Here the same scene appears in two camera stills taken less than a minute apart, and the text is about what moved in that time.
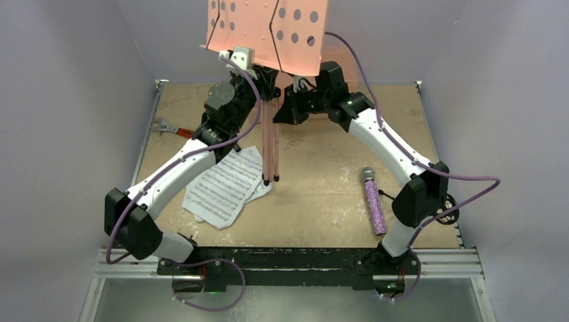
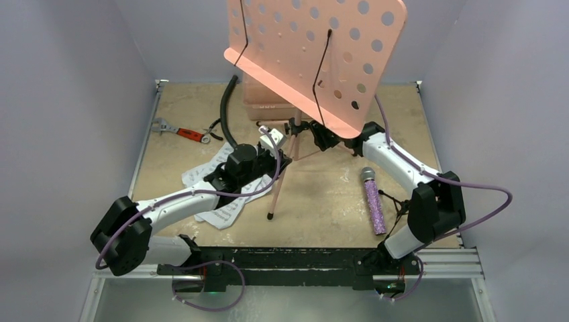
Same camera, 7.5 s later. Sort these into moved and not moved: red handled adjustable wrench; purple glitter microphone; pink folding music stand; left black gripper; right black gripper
Moved: right black gripper; left black gripper; pink folding music stand
Not moved: red handled adjustable wrench; purple glitter microphone
